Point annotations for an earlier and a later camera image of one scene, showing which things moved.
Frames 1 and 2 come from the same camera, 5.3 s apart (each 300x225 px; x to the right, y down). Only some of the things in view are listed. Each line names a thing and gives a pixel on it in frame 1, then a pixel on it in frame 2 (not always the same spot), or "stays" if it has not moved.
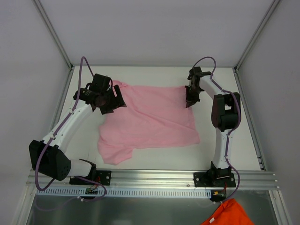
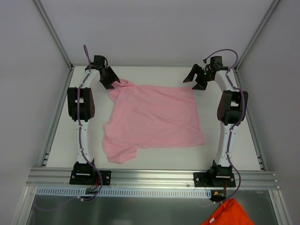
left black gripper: x=112 y=100 → x=104 y=74
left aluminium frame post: x=47 y=21 stays
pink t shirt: x=153 y=116 stays
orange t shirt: x=229 y=212 stays
